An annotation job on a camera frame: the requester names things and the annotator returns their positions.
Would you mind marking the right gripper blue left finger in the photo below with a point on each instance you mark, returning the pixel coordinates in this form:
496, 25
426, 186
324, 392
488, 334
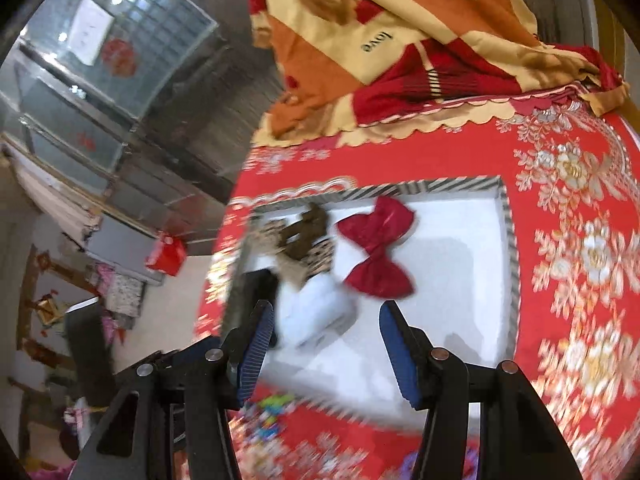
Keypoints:
247, 346

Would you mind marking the red gift bag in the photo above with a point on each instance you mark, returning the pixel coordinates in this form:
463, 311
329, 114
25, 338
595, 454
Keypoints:
167, 256

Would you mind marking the white paper on window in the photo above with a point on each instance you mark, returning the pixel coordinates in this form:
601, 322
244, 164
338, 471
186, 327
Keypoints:
89, 28

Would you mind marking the striped white shallow tray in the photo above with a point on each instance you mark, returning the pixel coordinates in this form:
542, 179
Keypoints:
461, 257

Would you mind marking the dark red satin bow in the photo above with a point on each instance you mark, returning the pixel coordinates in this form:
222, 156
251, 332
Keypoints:
375, 233

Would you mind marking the black knit headband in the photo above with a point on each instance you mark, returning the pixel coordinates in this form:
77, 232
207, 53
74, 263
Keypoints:
248, 289

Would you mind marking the brown scrunchie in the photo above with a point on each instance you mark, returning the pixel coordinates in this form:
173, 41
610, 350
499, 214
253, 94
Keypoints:
297, 239

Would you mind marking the red floral gold tablecloth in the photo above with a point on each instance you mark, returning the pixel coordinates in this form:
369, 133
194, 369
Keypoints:
572, 179

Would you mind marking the white fluffy headband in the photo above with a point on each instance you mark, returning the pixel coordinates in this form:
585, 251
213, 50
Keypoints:
307, 317

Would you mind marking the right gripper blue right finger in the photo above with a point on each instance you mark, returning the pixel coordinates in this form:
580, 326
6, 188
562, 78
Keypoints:
409, 350

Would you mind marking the orange red floral blanket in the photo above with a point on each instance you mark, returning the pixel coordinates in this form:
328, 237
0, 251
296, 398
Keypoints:
348, 64

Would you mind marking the leopard print mesh bow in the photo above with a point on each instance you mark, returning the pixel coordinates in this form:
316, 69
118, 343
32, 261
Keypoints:
296, 273

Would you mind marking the red window decoration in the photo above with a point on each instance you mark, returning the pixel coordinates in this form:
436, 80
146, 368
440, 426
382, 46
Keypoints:
119, 57

